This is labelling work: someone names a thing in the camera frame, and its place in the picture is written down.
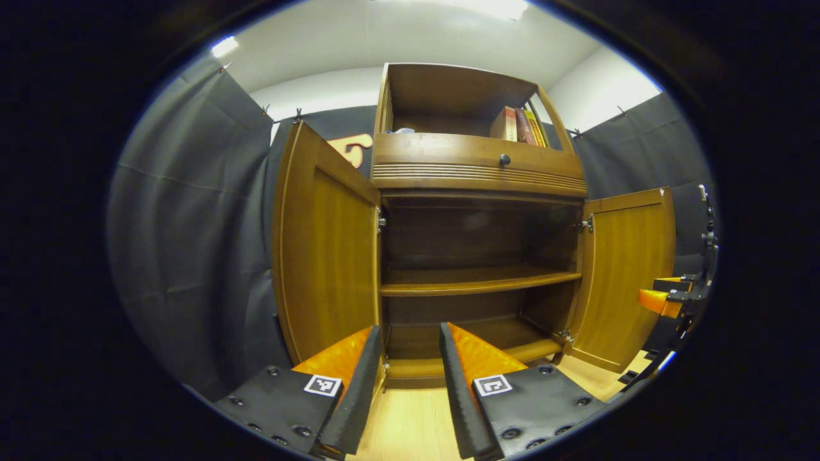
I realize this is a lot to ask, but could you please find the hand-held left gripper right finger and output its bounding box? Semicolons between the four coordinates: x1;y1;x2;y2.
439;322;606;460

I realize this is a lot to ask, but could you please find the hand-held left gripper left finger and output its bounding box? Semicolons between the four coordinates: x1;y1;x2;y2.
215;325;383;458

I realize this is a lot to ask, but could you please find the wooden cabinet door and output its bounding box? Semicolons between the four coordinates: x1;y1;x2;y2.
564;187;677;374
272;120;385;367

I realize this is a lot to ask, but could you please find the wooden inner shelf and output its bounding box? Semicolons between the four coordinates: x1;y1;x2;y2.
379;266;582;297

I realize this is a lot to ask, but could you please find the yellow book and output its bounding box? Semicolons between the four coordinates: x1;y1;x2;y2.
524;109;548;149

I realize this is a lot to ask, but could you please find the dark red book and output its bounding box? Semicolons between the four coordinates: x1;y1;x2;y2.
514;108;537;147

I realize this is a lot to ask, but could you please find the light brown book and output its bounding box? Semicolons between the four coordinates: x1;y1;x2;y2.
490;106;518;143

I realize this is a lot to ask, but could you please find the black backdrop cloth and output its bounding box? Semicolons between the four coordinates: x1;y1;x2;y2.
108;54;717;401

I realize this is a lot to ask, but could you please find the wooden ribbed drawer front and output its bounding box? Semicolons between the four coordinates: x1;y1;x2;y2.
372;133;587;198

